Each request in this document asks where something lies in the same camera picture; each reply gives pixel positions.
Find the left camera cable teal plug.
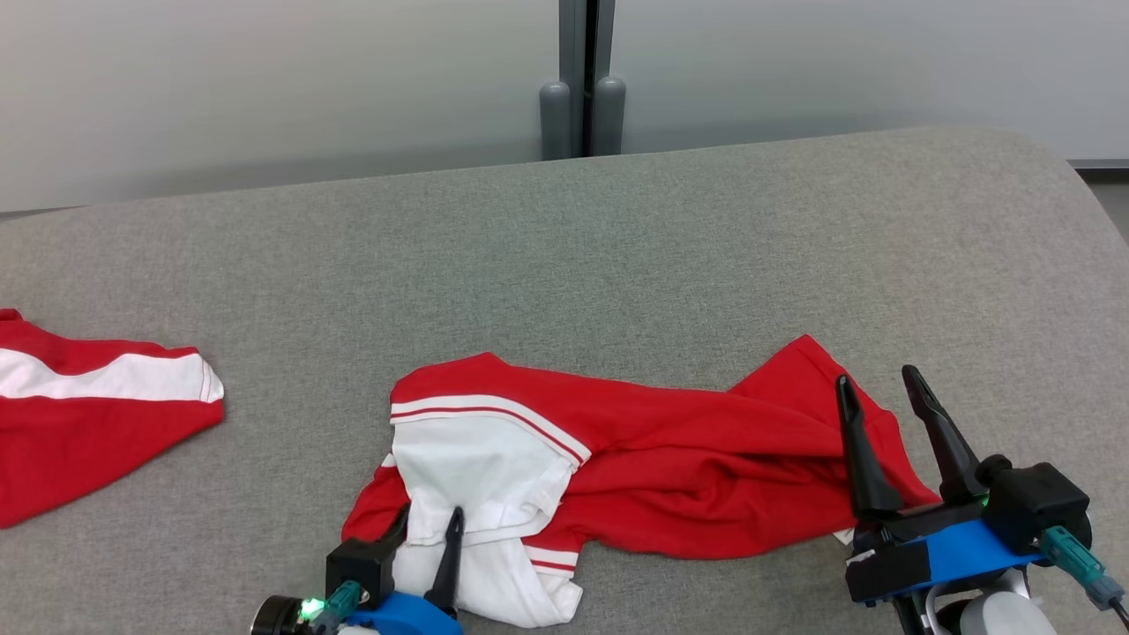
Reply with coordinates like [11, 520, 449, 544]
[309, 579, 367, 631]

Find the red shorts white stripe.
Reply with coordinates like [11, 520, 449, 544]
[0, 309, 226, 530]

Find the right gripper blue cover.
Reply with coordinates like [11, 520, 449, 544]
[835, 365, 1050, 635]

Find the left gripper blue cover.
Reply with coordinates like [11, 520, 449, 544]
[251, 503, 466, 635]

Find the right camera cable teal plug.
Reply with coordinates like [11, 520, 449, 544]
[1039, 527, 1129, 631]

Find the red white jersey shirt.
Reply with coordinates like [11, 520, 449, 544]
[342, 335, 940, 629]

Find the grey partition post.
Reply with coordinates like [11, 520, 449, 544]
[540, 0, 627, 161]

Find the camera cable teal plug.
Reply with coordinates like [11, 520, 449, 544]
[1039, 527, 1129, 631]
[309, 579, 367, 631]

